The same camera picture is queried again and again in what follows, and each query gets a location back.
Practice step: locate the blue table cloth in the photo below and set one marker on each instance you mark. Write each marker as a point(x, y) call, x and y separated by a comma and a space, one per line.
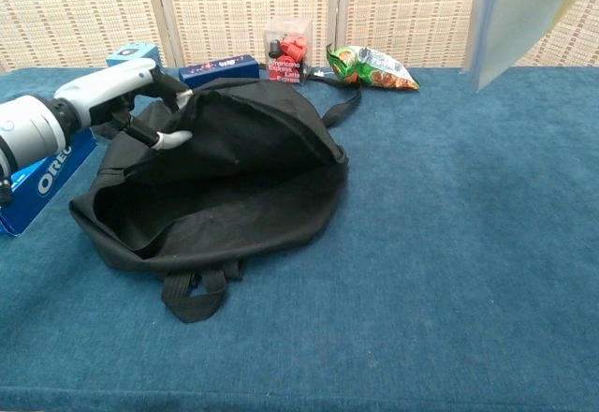
point(444, 243)

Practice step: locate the light blue cube box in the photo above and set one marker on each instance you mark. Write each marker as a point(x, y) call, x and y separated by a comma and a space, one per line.
point(133, 51)

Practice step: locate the white paper booklet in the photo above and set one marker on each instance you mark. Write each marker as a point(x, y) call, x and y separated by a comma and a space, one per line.
point(510, 23)

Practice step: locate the clear box with red capsules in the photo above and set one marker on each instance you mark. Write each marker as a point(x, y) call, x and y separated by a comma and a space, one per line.
point(287, 54)

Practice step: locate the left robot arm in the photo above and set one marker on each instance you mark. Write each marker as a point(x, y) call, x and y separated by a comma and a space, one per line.
point(28, 131)

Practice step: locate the woven folding screen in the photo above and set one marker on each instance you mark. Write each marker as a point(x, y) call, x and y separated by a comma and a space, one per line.
point(224, 9)

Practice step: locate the dark blue long box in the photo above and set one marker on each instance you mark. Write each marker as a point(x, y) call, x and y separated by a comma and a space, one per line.
point(217, 71)

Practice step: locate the green snack bag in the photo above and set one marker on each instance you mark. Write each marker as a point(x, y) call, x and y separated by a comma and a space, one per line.
point(374, 70)

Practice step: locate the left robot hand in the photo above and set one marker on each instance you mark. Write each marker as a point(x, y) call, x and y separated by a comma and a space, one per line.
point(107, 91)

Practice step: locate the blue Oreo cookie box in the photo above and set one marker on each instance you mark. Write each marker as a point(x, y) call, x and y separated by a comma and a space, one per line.
point(42, 187)

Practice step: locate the black backpack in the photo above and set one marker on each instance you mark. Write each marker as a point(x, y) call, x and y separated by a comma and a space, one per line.
point(234, 206)

